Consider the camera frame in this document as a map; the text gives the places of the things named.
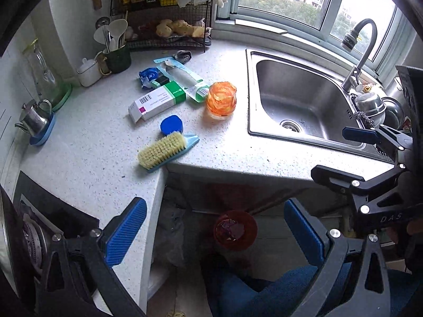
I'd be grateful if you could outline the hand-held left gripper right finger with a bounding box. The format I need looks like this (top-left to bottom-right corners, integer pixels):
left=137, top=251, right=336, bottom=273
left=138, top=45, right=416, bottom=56
left=284, top=198, right=394, bottom=317

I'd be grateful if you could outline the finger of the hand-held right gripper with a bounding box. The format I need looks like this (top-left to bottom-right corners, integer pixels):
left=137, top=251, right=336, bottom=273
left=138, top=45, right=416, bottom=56
left=311, top=163, right=410, bottom=212
left=342, top=124, right=413, bottom=162

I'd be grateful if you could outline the black gas stove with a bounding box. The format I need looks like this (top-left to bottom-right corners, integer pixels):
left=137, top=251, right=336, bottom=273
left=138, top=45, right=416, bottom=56
left=0, top=171, right=100, bottom=304

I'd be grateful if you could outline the person's right hand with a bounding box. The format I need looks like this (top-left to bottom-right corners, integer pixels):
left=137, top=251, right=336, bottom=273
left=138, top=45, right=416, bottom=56
left=390, top=220, right=423, bottom=240

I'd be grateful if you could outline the red bin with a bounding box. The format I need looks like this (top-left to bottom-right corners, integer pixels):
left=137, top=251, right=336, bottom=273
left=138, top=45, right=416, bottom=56
left=213, top=209, right=258, bottom=251

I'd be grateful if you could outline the small ginger root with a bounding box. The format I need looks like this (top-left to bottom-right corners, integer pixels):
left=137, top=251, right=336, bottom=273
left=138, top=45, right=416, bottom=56
left=155, top=19, right=174, bottom=38

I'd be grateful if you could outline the large ginger root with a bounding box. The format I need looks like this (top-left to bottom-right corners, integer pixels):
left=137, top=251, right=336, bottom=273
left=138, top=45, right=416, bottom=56
left=172, top=20, right=206, bottom=38

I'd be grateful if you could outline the black wire rack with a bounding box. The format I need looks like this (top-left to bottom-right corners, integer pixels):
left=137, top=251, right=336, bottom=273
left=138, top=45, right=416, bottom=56
left=111, top=0, right=214, bottom=53

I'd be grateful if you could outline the dark steel bowl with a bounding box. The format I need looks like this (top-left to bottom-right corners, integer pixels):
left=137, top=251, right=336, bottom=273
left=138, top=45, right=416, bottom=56
left=380, top=96, right=405, bottom=129

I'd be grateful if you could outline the dark utensil cup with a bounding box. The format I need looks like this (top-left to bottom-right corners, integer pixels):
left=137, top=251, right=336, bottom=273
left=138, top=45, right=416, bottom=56
left=103, top=44, right=132, bottom=74

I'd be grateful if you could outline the blue scrubbing brush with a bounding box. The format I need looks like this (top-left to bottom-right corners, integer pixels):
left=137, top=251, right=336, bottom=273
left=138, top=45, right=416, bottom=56
left=137, top=131, right=200, bottom=173

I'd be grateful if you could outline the blue toothbrush card package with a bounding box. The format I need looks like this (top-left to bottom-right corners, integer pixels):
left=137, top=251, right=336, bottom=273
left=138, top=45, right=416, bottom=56
left=154, top=57, right=210, bottom=104

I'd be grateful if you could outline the glass jar yellow lid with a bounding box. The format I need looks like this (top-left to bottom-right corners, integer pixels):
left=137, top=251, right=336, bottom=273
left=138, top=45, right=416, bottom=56
left=22, top=39, right=67, bottom=106

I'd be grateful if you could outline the steel faucet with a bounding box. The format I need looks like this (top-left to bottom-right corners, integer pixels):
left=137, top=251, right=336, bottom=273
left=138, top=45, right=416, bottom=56
left=341, top=18, right=378, bottom=92

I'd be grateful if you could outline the white lidded sugar pot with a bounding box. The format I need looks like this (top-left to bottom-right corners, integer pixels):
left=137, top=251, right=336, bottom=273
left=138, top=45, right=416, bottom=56
left=77, top=58, right=102, bottom=87

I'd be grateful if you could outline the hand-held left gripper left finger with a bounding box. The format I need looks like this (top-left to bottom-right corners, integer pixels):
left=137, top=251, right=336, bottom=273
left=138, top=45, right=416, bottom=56
left=40, top=197, right=148, bottom=317

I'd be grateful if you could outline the blue round lid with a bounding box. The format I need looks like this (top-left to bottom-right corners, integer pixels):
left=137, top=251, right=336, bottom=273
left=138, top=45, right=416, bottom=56
left=160, top=115, right=184, bottom=137

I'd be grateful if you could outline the white spoon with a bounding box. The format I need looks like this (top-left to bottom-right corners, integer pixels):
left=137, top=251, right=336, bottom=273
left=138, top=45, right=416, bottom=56
left=93, top=28, right=111, bottom=48

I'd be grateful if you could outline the stainless steel sink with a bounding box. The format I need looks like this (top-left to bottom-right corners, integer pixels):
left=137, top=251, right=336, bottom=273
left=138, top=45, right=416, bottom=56
left=245, top=49, right=413, bottom=164

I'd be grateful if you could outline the blue saucer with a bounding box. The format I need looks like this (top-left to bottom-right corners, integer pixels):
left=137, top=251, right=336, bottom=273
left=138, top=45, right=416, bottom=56
left=29, top=111, right=57, bottom=146

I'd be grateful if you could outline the white green carton box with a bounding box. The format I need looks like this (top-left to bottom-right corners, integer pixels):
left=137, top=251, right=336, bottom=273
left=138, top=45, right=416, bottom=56
left=128, top=81, right=187, bottom=123

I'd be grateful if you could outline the window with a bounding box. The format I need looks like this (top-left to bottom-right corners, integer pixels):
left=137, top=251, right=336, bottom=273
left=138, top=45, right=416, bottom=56
left=216, top=0, right=417, bottom=83

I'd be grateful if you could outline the blue foil wrapper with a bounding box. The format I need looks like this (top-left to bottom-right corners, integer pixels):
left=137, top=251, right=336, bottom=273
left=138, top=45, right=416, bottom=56
left=138, top=68, right=166, bottom=90

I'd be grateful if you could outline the steel wool scrubber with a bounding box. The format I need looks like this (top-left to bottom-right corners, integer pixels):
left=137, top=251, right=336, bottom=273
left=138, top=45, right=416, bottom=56
left=355, top=110, right=379, bottom=129

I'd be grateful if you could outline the steel teapot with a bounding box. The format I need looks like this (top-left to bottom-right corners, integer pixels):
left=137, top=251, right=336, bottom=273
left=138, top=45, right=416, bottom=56
left=15, top=99, right=53, bottom=136

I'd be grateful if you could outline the white mug gold handle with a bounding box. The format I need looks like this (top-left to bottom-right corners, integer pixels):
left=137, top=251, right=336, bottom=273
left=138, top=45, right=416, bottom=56
left=95, top=51, right=113, bottom=75

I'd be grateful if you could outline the white rice paddle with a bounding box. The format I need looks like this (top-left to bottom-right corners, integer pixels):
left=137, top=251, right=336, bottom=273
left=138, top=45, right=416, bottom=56
left=109, top=19, right=128, bottom=48

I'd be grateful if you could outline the green tray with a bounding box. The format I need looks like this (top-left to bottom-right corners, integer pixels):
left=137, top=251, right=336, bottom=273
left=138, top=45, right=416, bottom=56
left=49, top=82, right=72, bottom=112

